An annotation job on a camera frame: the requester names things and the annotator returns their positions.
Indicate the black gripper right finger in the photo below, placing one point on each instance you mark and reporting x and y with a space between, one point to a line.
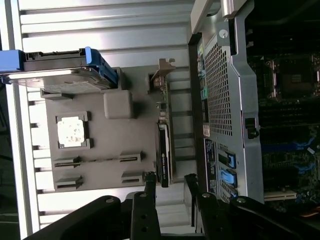
212 220

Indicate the green motherboard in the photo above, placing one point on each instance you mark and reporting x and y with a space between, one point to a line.
287 160

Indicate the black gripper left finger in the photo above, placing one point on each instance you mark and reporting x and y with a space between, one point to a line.
145 220

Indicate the silver CPU chip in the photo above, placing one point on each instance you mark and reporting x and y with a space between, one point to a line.
70 132

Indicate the blue expansion slot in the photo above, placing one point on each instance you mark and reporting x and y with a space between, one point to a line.
280 146

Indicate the silver hard disk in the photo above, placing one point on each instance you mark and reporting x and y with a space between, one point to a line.
62 80

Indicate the metal CPU socket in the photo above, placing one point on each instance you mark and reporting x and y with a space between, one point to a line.
292 78

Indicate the open PC case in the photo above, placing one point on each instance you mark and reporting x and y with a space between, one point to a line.
240 100

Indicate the white expansion slot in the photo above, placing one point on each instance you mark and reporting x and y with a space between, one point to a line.
280 195

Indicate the blue disk caddy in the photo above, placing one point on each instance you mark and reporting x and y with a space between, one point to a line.
100 62

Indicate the grey parts rack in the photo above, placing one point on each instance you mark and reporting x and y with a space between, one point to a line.
112 140

